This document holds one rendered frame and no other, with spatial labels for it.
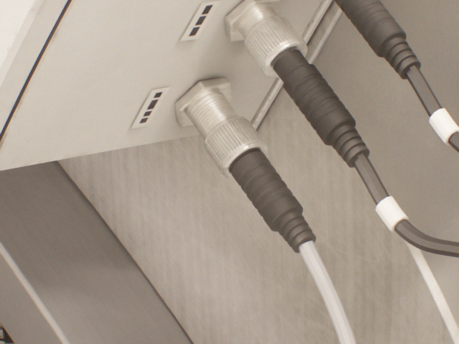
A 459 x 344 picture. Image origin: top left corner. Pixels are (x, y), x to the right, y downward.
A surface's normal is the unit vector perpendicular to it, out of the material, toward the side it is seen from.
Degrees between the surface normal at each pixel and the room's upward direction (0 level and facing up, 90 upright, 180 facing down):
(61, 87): 133
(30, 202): 37
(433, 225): 90
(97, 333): 44
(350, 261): 90
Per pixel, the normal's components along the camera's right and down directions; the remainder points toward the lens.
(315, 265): -0.15, -0.32
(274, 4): 0.51, 0.73
